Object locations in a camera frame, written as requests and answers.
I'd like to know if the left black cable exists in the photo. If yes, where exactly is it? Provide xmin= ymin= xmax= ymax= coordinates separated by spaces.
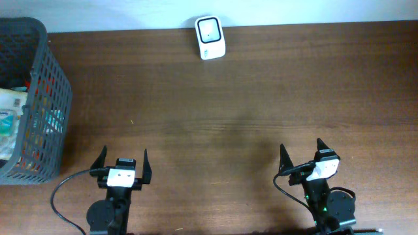
xmin=50 ymin=168 xmax=108 ymax=235

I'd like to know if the grey plastic basket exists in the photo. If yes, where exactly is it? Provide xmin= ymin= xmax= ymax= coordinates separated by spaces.
xmin=1 ymin=18 xmax=72 ymax=185

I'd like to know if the right black cable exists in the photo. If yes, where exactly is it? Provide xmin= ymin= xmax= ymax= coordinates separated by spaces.
xmin=272 ymin=162 xmax=316 ymax=213

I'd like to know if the teal wet wipes pack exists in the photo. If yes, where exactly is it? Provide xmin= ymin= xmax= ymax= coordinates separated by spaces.
xmin=0 ymin=109 xmax=17 ymax=136

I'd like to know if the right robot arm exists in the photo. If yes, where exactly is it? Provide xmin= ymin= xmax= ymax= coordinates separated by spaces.
xmin=273 ymin=138 xmax=356 ymax=234

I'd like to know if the black cable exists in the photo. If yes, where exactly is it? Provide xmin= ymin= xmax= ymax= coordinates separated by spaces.
xmin=50 ymin=168 xmax=108 ymax=235
xmin=272 ymin=162 xmax=316 ymax=213

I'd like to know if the cream snack bag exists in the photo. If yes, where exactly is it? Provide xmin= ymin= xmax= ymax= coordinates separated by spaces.
xmin=1 ymin=88 xmax=27 ymax=161

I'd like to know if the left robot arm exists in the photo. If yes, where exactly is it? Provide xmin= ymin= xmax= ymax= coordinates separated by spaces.
xmin=86 ymin=146 xmax=152 ymax=235

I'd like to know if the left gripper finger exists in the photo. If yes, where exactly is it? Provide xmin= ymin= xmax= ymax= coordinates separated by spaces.
xmin=90 ymin=146 xmax=107 ymax=170
xmin=142 ymin=149 xmax=152 ymax=185

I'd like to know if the white barcode scanner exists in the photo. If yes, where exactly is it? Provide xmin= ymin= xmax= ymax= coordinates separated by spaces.
xmin=195 ymin=16 xmax=226 ymax=60

